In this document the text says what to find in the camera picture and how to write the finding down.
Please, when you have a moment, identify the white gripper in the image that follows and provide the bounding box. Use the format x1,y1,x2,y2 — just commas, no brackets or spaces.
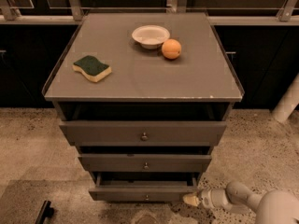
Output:
183,189,221,209

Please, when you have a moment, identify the black object on floor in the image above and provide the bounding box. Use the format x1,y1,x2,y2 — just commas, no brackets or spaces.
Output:
35,201,54,224

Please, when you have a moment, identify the grey middle drawer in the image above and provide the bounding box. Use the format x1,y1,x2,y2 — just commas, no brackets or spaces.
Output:
78,154,211,172

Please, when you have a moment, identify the grey drawer cabinet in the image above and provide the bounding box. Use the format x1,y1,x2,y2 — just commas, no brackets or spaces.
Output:
41,12,245,185

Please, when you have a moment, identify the grey drawer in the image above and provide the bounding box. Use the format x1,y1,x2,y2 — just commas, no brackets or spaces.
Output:
60,120,226,147
89,173,198,203
78,154,211,172

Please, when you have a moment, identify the grey bottom drawer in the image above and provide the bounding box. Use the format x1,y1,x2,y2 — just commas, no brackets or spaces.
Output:
89,173,198,203

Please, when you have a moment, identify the grey top drawer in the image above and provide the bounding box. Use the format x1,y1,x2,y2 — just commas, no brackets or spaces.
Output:
60,120,226,147

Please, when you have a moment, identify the green yellow sponge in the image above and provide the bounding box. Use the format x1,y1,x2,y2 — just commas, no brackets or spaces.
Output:
72,55,112,83

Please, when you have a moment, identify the metal railing frame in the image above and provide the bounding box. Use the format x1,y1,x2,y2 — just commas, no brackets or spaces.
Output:
0,0,299,26

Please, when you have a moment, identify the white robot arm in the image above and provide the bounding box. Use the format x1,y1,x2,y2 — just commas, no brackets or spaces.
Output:
183,181,299,224

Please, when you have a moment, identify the orange fruit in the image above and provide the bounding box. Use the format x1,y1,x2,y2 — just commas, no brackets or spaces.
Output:
162,39,181,60

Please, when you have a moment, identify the white paper bowl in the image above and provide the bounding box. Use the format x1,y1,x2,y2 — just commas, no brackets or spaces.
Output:
132,25,170,49

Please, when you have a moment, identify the white pole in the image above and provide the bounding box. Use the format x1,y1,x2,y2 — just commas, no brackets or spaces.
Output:
272,74,299,122

